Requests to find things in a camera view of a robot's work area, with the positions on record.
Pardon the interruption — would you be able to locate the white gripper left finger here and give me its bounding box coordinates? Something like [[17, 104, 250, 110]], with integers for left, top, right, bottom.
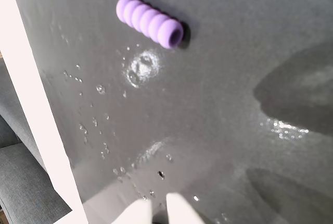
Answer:
[[111, 198, 153, 224]]

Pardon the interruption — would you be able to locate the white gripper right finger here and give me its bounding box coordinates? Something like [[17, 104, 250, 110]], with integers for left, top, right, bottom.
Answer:
[[165, 192, 207, 224]]

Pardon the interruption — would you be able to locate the purple ribbed pen grip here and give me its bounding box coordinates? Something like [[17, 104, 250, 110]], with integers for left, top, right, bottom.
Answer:
[[116, 0, 184, 50]]

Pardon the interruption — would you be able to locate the black table mat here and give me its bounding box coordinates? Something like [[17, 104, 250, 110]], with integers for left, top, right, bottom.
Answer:
[[7, 0, 333, 224]]

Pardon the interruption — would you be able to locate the grey fabric sofa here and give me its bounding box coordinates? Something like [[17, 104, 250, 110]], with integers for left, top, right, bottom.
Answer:
[[0, 57, 73, 224]]

